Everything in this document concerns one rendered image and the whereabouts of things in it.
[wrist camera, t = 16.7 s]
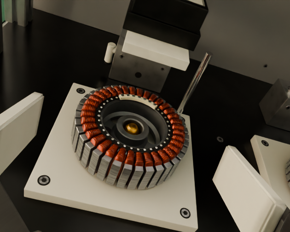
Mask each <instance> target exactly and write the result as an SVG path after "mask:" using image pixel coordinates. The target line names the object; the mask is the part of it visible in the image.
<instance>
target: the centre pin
mask: <svg viewBox="0 0 290 232"><path fill-rule="evenodd" d="M123 128H124V130H125V131H126V132H127V133H129V134H132V135H138V134H140V131H139V129H138V127H137V125H136V124H134V123H130V124H127V125H124V126H123Z"/></svg>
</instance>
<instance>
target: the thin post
mask: <svg viewBox="0 0 290 232"><path fill-rule="evenodd" d="M212 56H213V53H211V52H206V53H205V55H204V57H203V59H202V61H201V63H200V65H199V67H198V69H197V71H196V73H195V75H194V77H193V79H192V81H191V83H190V85H189V87H188V89H187V91H186V93H185V95H184V97H183V99H182V101H181V103H180V105H179V107H178V108H177V110H176V111H177V112H178V114H180V115H181V114H182V112H183V111H184V109H185V107H186V105H187V103H188V101H189V99H190V98H191V96H192V94H193V92H194V90H195V88H196V86H197V85H198V83H199V81H200V79H201V77H202V75H203V73H204V71H205V70H206V68H207V66H208V64H209V62H210V60H211V58H212Z"/></svg>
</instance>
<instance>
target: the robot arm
mask: <svg viewBox="0 0 290 232"><path fill-rule="evenodd" d="M43 100H44V96H43V94H41V93H37V92H34V93H32V94H30V95H29V96H27V97H26V98H24V99H23V100H21V101H19V102H18V103H16V104H15V105H13V106H12V107H11V108H9V109H7V110H6V111H4V112H3V113H1V114H0V175H1V174H2V173H3V172H4V170H5V169H6V168H7V167H8V166H9V165H10V164H11V163H12V161H13V160H14V159H15V158H16V157H17V156H18V155H19V153H20V152H21V151H22V150H23V149H24V148H25V147H26V146H27V144H28V143H29V142H30V141H31V140H32V139H33V138H34V137H35V136H36V133H37V128H38V124H39V119H40V115H41V109H42V105H43ZM212 180H213V182H214V184H215V186H216V188H217V190H218V191H219V193H220V195H221V197H222V199H223V201H224V202H225V204H226V206H227V208H228V210H229V212H230V213H231V215H232V217H233V219H234V221H235V223H236V224H237V226H238V228H239V230H240V232H290V209H289V208H288V207H287V206H286V204H285V203H284V202H283V200H282V199H281V198H280V197H279V196H278V195H277V194H276V192H275V191H274V190H273V189H272V188H271V187H270V186H269V185H268V183H267V182H266V181H265V180H264V179H263V178H262V177H261V176H260V175H259V174H258V172H257V171H256V170H255V169H254V168H253V167H252V166H251V164H250V163H249V162H248V161H247V160H246V159H245V158H244V156H243V155H242V154H241V153H240V152H239V151H238V150H237V148H236V147H233V146H230V145H229V146H226V148H225V151H224V153H223V155H222V158H221V160H220V163H219V165H218V168H217V170H216V172H215V174H214V177H213V179H212ZM0 232H30V231H29V230H28V228H27V227H26V225H25V223H24V221H23V219H22V218H21V216H20V214H19V213H18V211H17V209H16V208H15V206H14V204H13V202H12V201H11V199H10V197H9V196H8V194H7V192H6V191H5V189H4V187H3V185H2V184H1V182H0Z"/></svg>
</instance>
